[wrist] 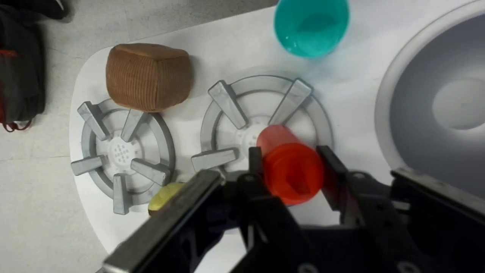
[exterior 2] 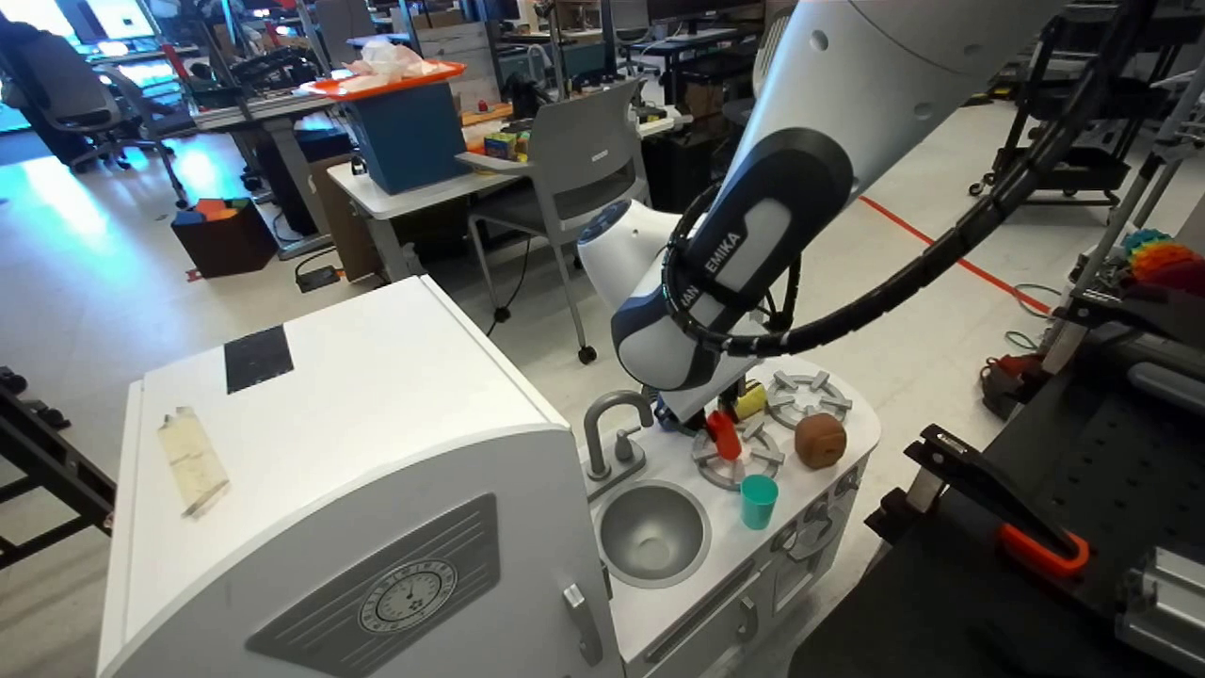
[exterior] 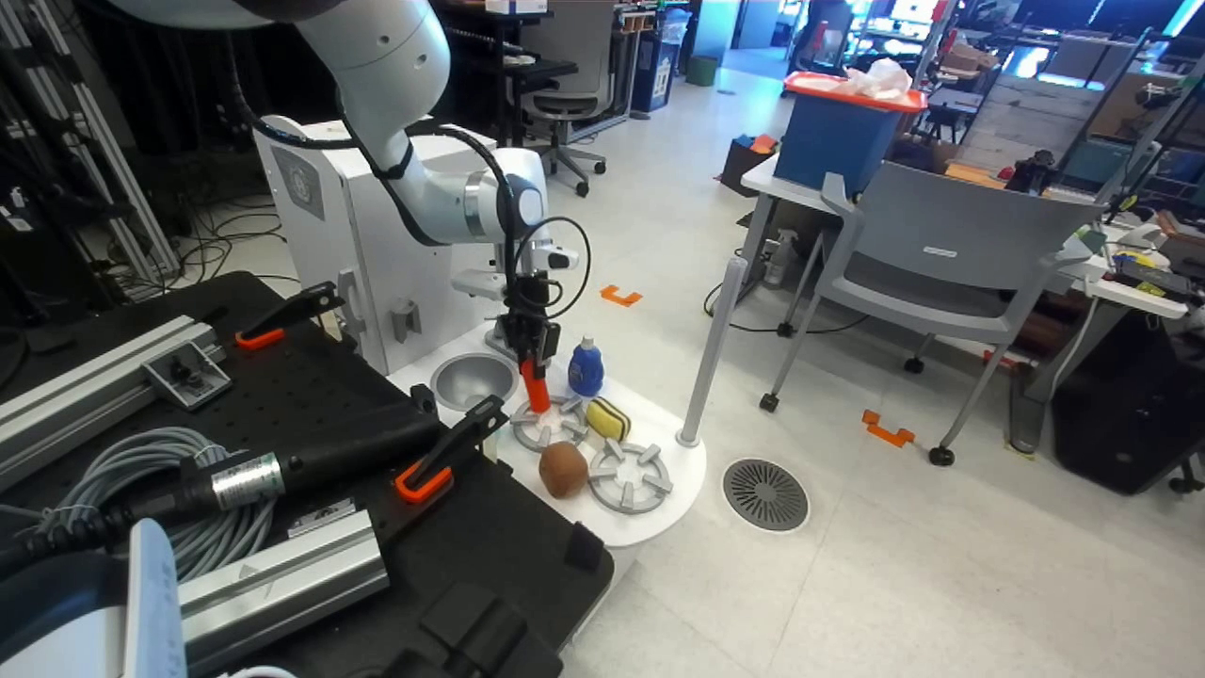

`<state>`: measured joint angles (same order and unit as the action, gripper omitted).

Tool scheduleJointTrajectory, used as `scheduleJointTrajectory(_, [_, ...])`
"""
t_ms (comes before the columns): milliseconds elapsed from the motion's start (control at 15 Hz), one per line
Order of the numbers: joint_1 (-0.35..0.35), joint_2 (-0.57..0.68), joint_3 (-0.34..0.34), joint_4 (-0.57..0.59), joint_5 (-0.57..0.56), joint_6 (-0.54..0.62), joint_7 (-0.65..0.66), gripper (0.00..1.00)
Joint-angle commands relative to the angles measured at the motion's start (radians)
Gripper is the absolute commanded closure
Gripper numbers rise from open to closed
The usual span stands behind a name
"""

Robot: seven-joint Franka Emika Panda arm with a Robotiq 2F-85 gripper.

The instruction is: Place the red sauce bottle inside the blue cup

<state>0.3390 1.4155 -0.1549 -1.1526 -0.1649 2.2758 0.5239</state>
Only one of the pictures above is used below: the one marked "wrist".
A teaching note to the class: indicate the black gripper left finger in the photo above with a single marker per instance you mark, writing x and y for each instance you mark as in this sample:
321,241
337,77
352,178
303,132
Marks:
256,172

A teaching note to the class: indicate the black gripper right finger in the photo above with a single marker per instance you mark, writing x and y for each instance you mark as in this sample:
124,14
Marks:
335,176

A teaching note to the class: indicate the teal blue plastic cup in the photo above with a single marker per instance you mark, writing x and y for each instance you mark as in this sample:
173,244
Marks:
311,24

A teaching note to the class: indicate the grey toy burner grate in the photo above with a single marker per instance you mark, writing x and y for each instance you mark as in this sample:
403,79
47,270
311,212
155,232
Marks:
237,106
121,153

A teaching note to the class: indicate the yellow sponge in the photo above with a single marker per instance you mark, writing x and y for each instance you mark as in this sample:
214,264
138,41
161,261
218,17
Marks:
164,197

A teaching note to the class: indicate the white toy kitchen unit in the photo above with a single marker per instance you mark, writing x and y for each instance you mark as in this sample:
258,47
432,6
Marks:
353,76

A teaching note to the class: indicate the grey toy sink bowl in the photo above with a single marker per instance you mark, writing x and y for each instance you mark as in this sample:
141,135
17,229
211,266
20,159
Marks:
444,100

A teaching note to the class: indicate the black bag red trim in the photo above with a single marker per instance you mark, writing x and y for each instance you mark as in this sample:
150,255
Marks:
20,76

